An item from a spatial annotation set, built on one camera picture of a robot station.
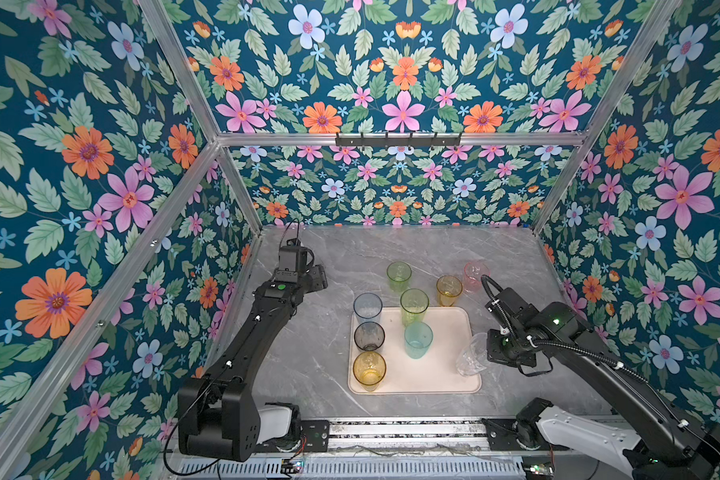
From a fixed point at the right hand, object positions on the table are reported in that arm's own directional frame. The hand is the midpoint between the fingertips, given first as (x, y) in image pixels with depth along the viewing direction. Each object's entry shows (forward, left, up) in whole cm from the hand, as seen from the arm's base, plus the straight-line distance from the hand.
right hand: (488, 355), depth 71 cm
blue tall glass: (+16, +30, -4) cm, 35 cm away
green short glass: (+32, +20, -11) cm, 40 cm away
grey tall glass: (+9, +30, -8) cm, 32 cm away
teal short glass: (+9, +16, -9) cm, 20 cm away
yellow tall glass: (+1, +30, -13) cm, 32 cm away
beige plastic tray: (+1, +11, -16) cm, 19 cm away
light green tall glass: (+15, +17, -1) cm, 23 cm away
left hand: (+24, +45, +5) cm, 51 cm away
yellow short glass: (+27, +4, -12) cm, 30 cm away
